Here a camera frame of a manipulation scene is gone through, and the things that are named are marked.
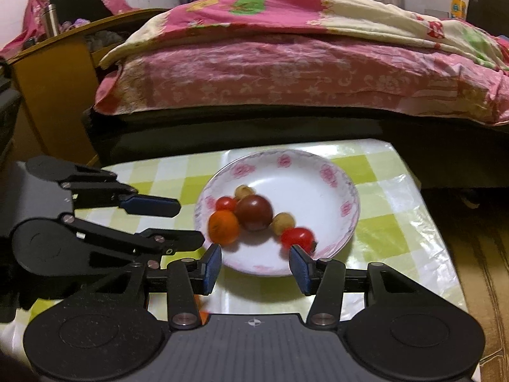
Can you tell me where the dark bed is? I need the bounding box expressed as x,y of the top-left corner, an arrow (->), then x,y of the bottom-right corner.
83,97 -> 509,192

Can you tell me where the grey cloth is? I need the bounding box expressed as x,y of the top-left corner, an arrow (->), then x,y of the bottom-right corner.
85,30 -> 126,52

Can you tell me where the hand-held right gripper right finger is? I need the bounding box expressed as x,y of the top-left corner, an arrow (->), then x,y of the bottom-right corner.
288,245 -> 418,331

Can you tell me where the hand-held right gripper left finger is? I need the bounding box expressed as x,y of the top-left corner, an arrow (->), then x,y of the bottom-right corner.
85,244 -> 222,331

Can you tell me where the green white checkered tablecloth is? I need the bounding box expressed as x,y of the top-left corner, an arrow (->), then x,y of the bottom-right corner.
0,139 -> 468,367

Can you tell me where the steel thermos bottle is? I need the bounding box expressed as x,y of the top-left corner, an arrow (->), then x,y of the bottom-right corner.
42,4 -> 60,38

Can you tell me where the dark purple tomato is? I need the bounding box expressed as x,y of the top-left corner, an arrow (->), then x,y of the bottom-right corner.
234,194 -> 275,232

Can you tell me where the wooden cabinet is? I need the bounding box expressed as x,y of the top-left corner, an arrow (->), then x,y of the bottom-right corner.
8,8 -> 172,165

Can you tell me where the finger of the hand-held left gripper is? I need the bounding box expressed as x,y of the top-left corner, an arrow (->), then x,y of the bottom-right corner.
63,215 -> 206,268
61,166 -> 182,218

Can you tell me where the pink floral blanket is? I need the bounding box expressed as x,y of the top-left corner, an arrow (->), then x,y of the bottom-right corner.
94,0 -> 509,127

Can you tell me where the white plate with pink flowers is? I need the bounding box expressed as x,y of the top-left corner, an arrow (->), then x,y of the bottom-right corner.
194,149 -> 361,277

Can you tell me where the purple cloth item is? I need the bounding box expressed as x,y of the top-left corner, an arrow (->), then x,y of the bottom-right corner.
59,18 -> 89,32

